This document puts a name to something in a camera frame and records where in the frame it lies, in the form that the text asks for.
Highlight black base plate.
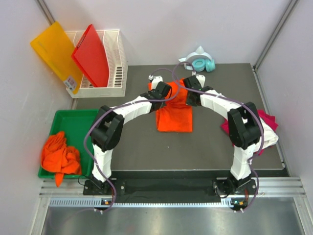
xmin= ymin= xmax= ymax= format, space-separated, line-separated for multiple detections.
xmin=83 ymin=169 xmax=289 ymax=203

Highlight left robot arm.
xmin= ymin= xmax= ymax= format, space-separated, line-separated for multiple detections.
xmin=83 ymin=81 xmax=172 ymax=195

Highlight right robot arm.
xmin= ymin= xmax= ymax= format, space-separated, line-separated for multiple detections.
xmin=182 ymin=75 xmax=264 ymax=195

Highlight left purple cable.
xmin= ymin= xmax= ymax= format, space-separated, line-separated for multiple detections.
xmin=84 ymin=68 xmax=181 ymax=213

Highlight magenta folded t-shirt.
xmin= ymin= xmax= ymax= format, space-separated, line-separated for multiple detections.
xmin=221 ymin=109 xmax=279 ymax=156

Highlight purple cable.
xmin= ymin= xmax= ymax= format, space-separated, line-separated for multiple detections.
xmin=172 ymin=61 xmax=265 ymax=213
xmin=84 ymin=68 xmax=181 ymax=213

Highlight red folder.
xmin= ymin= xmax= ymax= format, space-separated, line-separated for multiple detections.
xmin=71 ymin=24 xmax=110 ymax=88

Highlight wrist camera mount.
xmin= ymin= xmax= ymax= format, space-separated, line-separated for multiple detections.
xmin=148 ymin=75 xmax=163 ymax=90
xmin=192 ymin=72 xmax=206 ymax=87

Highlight yellow folder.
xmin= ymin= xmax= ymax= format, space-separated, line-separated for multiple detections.
xmin=30 ymin=22 xmax=83 ymax=94

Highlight green plastic bin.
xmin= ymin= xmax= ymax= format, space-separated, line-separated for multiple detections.
xmin=38 ymin=110 xmax=97 ymax=180

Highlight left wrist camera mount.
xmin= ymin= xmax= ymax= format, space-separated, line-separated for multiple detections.
xmin=148 ymin=75 xmax=163 ymax=90

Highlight teal cat-ear headphones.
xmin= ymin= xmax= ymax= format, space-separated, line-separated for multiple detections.
xmin=179 ymin=46 xmax=216 ymax=72

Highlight white file organizer basket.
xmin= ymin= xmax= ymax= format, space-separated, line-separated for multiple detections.
xmin=66 ymin=30 xmax=128 ymax=98

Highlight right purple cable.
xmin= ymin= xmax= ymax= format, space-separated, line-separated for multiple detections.
xmin=172 ymin=61 xmax=265 ymax=213

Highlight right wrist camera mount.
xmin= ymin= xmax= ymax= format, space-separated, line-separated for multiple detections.
xmin=192 ymin=72 xmax=206 ymax=87

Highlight orange t-shirt in bin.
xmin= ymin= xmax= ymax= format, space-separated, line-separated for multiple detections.
xmin=41 ymin=131 xmax=82 ymax=187

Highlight orange t-shirt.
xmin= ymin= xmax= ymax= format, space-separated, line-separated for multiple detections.
xmin=41 ymin=131 xmax=82 ymax=187
xmin=156 ymin=88 xmax=193 ymax=133

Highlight aluminium frame rail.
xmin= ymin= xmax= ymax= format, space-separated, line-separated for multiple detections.
xmin=39 ymin=177 xmax=306 ymax=208

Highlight white folded t-shirt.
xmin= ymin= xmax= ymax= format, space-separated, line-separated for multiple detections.
xmin=261 ymin=118 xmax=279 ymax=149

